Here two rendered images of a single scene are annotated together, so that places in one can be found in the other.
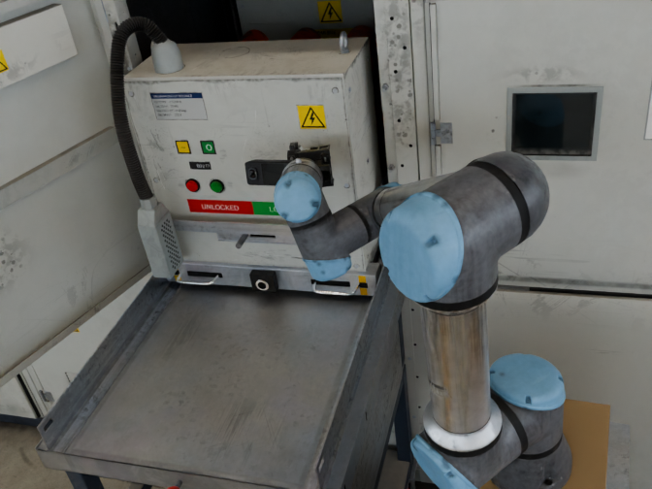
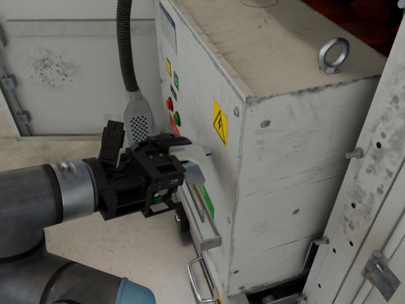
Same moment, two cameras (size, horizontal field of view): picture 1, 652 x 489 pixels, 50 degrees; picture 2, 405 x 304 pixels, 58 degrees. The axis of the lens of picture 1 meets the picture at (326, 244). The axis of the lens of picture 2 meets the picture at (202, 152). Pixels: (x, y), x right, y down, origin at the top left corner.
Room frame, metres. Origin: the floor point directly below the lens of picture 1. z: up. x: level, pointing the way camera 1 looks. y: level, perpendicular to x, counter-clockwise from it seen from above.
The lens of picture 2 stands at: (1.03, -0.32, 1.62)
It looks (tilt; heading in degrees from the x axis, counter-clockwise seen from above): 42 degrees down; 51
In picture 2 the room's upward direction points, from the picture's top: straight up
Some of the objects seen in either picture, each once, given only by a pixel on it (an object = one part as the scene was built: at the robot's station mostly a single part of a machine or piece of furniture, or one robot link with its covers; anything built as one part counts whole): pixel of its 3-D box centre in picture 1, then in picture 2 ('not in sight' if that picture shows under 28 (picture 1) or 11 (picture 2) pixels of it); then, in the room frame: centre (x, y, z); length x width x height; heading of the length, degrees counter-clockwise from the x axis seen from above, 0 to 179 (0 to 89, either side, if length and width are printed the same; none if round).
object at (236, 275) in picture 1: (269, 272); (195, 213); (1.39, 0.15, 0.90); 0.54 x 0.05 x 0.06; 70
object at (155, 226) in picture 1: (160, 238); (139, 125); (1.38, 0.37, 1.04); 0.08 x 0.05 x 0.17; 160
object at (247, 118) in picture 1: (246, 183); (186, 136); (1.37, 0.15, 1.15); 0.48 x 0.01 x 0.48; 70
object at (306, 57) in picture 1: (283, 130); (298, 111); (1.61, 0.06, 1.15); 0.51 x 0.50 x 0.48; 160
